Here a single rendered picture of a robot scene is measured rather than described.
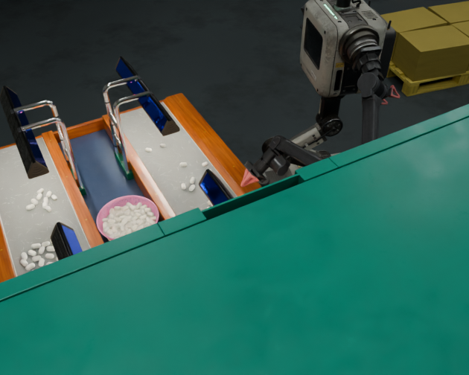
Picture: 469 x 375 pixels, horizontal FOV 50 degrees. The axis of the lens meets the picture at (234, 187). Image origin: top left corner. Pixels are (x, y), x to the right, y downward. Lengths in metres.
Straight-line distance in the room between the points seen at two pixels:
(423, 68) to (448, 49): 0.23
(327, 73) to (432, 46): 2.36
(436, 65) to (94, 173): 2.99
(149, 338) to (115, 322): 0.05
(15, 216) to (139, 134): 0.75
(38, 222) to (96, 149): 0.60
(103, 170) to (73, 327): 1.97
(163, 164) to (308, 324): 1.90
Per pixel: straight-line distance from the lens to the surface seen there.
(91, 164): 2.67
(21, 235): 2.33
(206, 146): 2.54
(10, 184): 2.59
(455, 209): 0.86
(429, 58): 4.44
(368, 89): 1.98
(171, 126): 2.16
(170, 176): 2.42
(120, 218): 2.27
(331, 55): 2.15
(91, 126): 2.87
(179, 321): 0.67
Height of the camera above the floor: 2.35
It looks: 43 degrees down
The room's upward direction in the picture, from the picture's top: straight up
